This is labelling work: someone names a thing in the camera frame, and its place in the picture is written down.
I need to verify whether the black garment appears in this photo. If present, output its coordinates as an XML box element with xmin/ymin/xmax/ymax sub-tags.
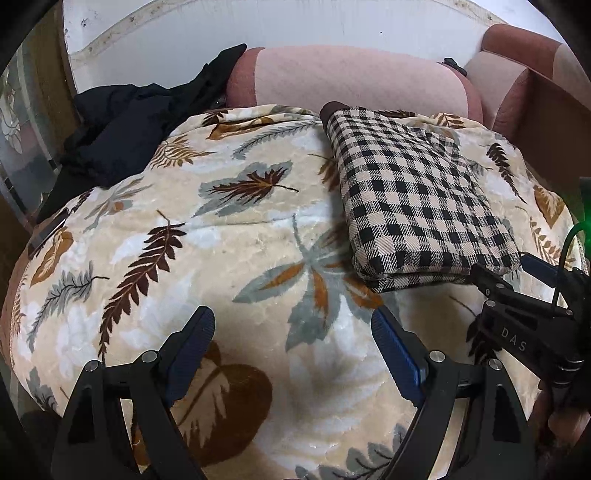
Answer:
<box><xmin>36</xmin><ymin>44</ymin><xmax>247</xmax><ymax>224</ymax></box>

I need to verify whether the patterned glass door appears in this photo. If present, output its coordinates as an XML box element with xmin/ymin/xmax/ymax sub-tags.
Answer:
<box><xmin>0</xmin><ymin>48</ymin><xmax>63</xmax><ymax>224</ymax></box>

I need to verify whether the large pink bolster pillow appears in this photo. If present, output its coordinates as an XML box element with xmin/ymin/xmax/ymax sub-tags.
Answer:
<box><xmin>225</xmin><ymin>45</ymin><xmax>484</xmax><ymax>126</ymax></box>

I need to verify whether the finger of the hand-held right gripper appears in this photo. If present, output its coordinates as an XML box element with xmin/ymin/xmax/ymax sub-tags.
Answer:
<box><xmin>469</xmin><ymin>263</ymin><xmax>515</xmax><ymax>304</ymax></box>
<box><xmin>521</xmin><ymin>252</ymin><xmax>561</xmax><ymax>286</ymax></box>

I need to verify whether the black beige checkered shirt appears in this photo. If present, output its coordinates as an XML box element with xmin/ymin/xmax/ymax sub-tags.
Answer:
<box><xmin>321</xmin><ymin>102</ymin><xmax>522</xmax><ymax>294</ymax></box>

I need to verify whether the white headboard with trim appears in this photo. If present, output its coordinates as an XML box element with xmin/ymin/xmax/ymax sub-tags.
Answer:
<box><xmin>62</xmin><ymin>0</ymin><xmax>513</xmax><ymax>95</ymax></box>

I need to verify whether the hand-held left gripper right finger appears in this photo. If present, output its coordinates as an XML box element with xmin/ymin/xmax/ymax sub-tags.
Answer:
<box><xmin>370</xmin><ymin>305</ymin><xmax>539</xmax><ymax>480</ymax></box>

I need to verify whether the small pink brown pillow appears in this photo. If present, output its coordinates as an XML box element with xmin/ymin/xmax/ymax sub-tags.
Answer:
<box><xmin>464</xmin><ymin>24</ymin><xmax>570</xmax><ymax>139</ymax></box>

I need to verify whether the green cable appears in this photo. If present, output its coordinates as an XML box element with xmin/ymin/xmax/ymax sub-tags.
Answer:
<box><xmin>556</xmin><ymin>222</ymin><xmax>586</xmax><ymax>278</ymax></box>

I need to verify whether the person's right hand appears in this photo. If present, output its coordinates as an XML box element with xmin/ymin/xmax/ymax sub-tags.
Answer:
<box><xmin>531</xmin><ymin>377</ymin><xmax>591</xmax><ymax>462</ymax></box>

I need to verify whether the leaf print fleece blanket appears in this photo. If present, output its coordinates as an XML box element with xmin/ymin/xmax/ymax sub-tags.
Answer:
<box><xmin>0</xmin><ymin>104</ymin><xmax>583</xmax><ymax>480</ymax></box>

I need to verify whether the wooden bed frame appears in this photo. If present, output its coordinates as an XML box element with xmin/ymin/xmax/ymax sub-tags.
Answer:
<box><xmin>519</xmin><ymin>69</ymin><xmax>591</xmax><ymax>222</ymax></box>

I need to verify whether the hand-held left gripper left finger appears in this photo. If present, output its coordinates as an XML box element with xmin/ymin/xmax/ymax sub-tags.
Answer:
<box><xmin>50</xmin><ymin>305</ymin><xmax>217</xmax><ymax>480</ymax></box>

